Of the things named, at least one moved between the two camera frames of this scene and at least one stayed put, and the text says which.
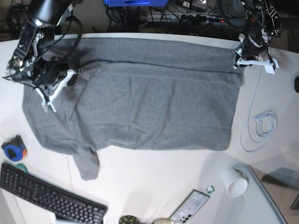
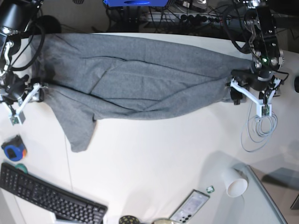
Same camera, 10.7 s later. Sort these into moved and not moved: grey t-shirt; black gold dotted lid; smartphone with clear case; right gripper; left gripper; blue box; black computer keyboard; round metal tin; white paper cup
Moved: left gripper; grey t-shirt; right gripper
Not moved: black gold dotted lid; smartphone with clear case; white paper cup; black computer keyboard; round metal tin; blue box
